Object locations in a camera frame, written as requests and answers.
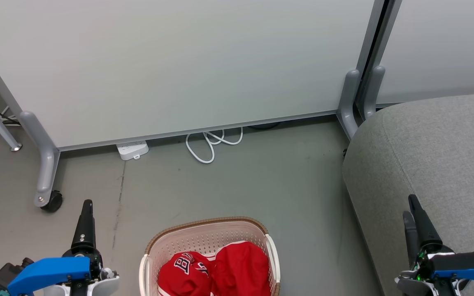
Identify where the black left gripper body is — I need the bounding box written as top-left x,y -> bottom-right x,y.
62,246 -> 103,285

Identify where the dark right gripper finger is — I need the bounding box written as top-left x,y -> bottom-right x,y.
403,210 -> 422,270
409,194 -> 444,252

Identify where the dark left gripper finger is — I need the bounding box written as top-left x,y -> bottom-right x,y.
72,199 -> 98,252

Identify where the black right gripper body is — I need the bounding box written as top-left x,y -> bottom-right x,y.
411,243 -> 474,284

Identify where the red jersey with lettering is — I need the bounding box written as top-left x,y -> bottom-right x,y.
157,252 -> 218,296

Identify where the red garment with white panels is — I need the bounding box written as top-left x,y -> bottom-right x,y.
209,241 -> 272,296

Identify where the grey fabric sofa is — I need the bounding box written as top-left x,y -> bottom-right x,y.
342,93 -> 474,296

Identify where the black caster wheel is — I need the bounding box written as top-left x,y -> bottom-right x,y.
40,190 -> 63,213

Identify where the grey partition foot with caster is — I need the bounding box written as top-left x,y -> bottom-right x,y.
18,111 -> 61,208

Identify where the white power strip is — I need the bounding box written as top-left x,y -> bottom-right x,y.
116,140 -> 150,161

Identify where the cream perforated laundry basket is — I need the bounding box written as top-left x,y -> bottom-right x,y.
139,217 -> 281,296

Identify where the large white partition panel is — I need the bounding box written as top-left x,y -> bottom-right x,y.
0,0 -> 386,152

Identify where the narrow white partition panel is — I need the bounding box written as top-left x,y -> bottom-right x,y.
369,0 -> 474,108

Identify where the blue right camera mount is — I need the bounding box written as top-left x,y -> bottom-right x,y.
431,256 -> 474,289

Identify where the white looped power cable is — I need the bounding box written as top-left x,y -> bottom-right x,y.
185,127 -> 244,164

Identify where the black cable under partition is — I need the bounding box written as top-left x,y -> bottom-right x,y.
246,121 -> 282,130

